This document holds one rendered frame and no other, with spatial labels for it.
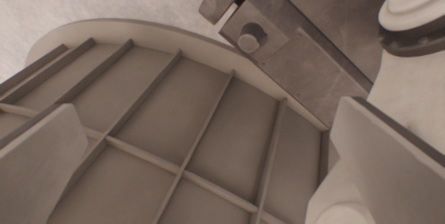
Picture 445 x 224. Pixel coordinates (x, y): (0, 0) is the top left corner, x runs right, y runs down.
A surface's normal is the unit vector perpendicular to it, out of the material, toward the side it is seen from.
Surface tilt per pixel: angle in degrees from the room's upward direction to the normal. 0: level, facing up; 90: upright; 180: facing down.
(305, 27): 45
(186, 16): 0
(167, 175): 90
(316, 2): 0
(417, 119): 90
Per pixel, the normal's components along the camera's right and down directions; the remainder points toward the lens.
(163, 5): -0.33, 0.66
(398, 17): -0.76, -0.61
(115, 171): 0.16, -0.66
